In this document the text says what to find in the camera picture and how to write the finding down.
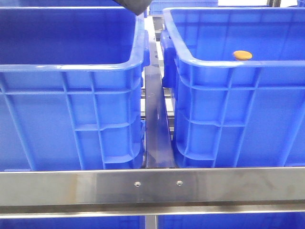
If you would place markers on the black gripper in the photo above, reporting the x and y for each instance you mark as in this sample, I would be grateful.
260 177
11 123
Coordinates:
136 6

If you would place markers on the yellow push button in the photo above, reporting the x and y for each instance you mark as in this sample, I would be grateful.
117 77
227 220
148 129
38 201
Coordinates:
242 55

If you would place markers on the blue crate far back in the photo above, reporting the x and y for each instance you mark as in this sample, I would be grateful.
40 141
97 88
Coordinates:
156 7

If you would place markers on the blue plastic crate left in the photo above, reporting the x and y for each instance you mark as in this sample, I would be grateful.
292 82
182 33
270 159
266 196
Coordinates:
70 88

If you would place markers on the blue plastic crate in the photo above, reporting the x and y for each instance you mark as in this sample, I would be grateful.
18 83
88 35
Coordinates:
231 113
70 88

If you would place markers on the blue plastic crate right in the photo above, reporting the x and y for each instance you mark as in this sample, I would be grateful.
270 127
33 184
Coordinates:
231 113

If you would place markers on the steel divider bar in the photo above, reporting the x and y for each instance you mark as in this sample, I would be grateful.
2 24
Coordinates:
159 152

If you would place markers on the blue crate lower left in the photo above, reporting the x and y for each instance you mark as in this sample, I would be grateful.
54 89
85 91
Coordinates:
122 222

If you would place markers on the blue crate lower right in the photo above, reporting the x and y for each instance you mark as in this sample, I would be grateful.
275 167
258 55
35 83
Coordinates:
286 220

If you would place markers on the stainless steel front rail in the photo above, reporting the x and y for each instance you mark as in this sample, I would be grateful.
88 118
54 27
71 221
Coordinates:
98 193

